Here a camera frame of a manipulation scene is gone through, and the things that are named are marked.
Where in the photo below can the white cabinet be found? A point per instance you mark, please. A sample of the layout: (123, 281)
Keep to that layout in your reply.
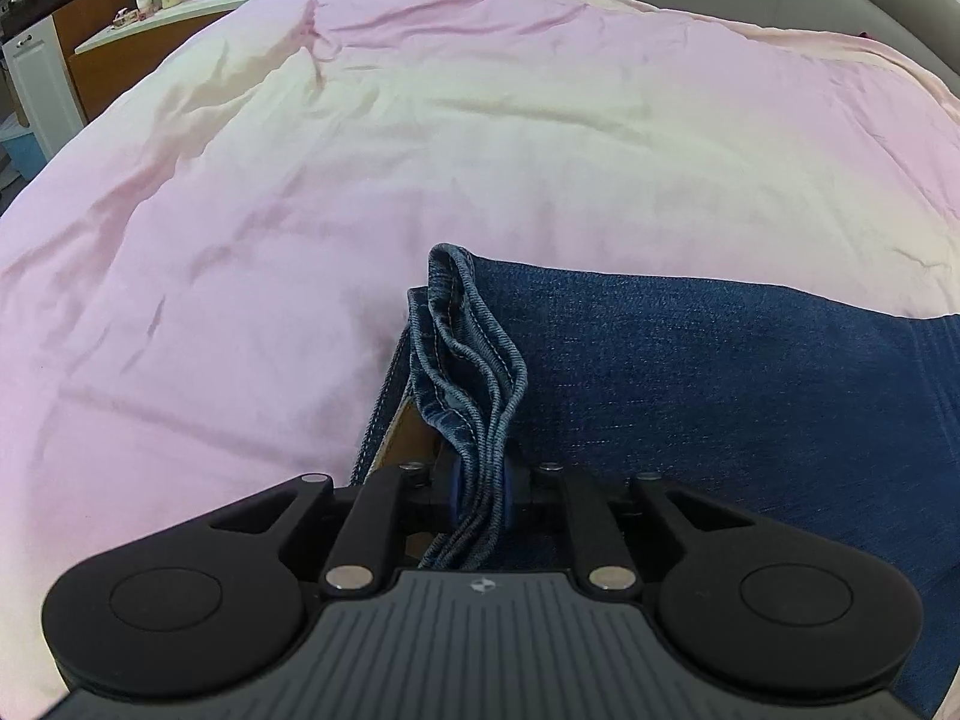
(41, 82)

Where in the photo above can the pink and cream blanket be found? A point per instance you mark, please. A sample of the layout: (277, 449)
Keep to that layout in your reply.
(420, 135)

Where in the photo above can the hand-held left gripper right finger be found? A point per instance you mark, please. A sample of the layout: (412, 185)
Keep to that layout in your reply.
(509, 499)

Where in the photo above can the blue denim pants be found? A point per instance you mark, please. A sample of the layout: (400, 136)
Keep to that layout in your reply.
(712, 390)

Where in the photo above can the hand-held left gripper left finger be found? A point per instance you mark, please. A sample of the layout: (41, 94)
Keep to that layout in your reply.
(455, 499)

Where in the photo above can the white top wooden nightstand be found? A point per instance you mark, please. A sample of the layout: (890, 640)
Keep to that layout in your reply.
(105, 67)

